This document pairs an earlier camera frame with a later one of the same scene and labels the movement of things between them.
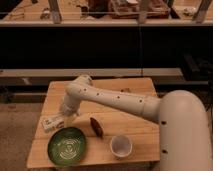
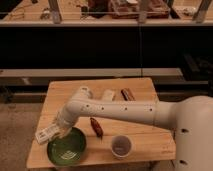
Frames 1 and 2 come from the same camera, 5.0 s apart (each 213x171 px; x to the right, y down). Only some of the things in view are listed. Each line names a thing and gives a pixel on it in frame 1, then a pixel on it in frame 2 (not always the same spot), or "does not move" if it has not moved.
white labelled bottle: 51,122 → 44,135
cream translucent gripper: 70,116 → 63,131
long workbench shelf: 105,13 does not move
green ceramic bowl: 66,146 does not move
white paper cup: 121,146 does not move
